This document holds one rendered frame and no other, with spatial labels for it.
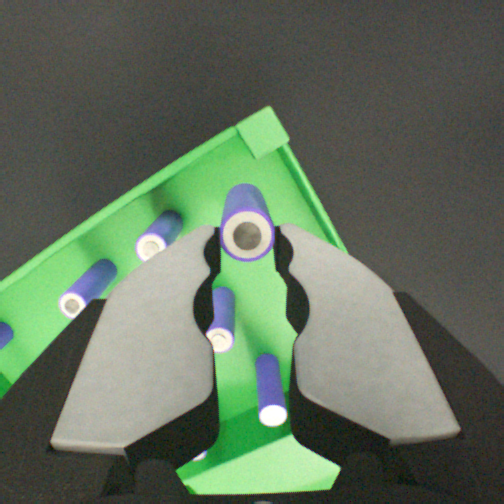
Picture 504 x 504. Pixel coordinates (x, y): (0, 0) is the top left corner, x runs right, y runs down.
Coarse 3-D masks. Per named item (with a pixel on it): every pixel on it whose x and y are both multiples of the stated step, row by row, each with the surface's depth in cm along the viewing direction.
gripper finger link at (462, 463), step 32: (416, 320) 8; (448, 352) 7; (448, 384) 7; (480, 384) 7; (480, 416) 6; (416, 448) 6; (448, 448) 6; (480, 448) 5; (384, 480) 6; (416, 480) 5; (448, 480) 5; (480, 480) 5
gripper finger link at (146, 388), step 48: (192, 240) 11; (144, 288) 9; (192, 288) 9; (96, 336) 8; (144, 336) 8; (192, 336) 8; (96, 384) 7; (144, 384) 7; (192, 384) 7; (96, 432) 6; (144, 432) 6; (192, 432) 7
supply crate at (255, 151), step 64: (256, 128) 18; (128, 192) 22; (192, 192) 27; (64, 256) 28; (128, 256) 28; (0, 320) 29; (64, 320) 29; (256, 320) 30; (0, 384) 30; (256, 384) 31; (256, 448) 27
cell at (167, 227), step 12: (168, 216) 25; (180, 216) 27; (156, 228) 22; (168, 228) 23; (180, 228) 26; (144, 240) 21; (156, 240) 21; (168, 240) 22; (144, 252) 21; (156, 252) 21
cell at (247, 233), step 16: (240, 192) 16; (256, 192) 16; (224, 208) 15; (240, 208) 12; (256, 208) 12; (224, 224) 13; (240, 224) 12; (256, 224) 13; (272, 224) 13; (224, 240) 13; (240, 240) 12; (256, 240) 12; (272, 240) 13; (240, 256) 13; (256, 256) 13
